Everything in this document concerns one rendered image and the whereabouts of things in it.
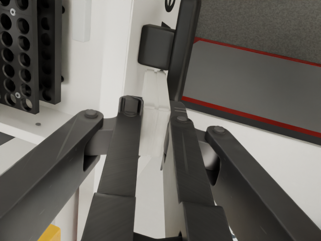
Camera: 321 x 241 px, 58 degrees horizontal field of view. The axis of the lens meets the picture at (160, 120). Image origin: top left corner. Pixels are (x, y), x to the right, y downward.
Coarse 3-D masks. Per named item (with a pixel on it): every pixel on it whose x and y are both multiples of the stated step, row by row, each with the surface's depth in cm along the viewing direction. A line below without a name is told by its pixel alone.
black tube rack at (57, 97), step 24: (0, 0) 24; (24, 0) 26; (48, 0) 26; (0, 24) 25; (24, 24) 27; (48, 24) 27; (0, 48) 26; (48, 48) 27; (0, 72) 27; (24, 72) 29; (48, 72) 29; (48, 96) 30
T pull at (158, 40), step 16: (192, 0) 18; (192, 16) 18; (144, 32) 20; (160, 32) 19; (176, 32) 19; (192, 32) 19; (144, 48) 20; (160, 48) 20; (176, 48) 19; (144, 64) 21; (160, 64) 20; (176, 64) 20; (176, 80) 20; (176, 96) 21
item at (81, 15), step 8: (80, 0) 27; (88, 0) 27; (80, 8) 27; (88, 8) 28; (80, 16) 28; (88, 16) 28; (80, 24) 28; (88, 24) 28; (72, 32) 29; (80, 32) 28; (88, 32) 29; (80, 40) 29; (88, 40) 29
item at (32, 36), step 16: (16, 0) 23; (32, 0) 23; (16, 16) 24; (32, 16) 23; (16, 32) 24; (32, 32) 24; (16, 48) 25; (32, 48) 24; (16, 64) 26; (32, 64) 25; (32, 80) 26; (32, 96) 26; (32, 112) 27
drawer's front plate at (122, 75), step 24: (120, 0) 18; (144, 0) 19; (168, 0) 24; (120, 24) 18; (144, 24) 20; (168, 24) 25; (120, 48) 19; (120, 72) 19; (144, 72) 23; (120, 96) 20; (96, 168) 23
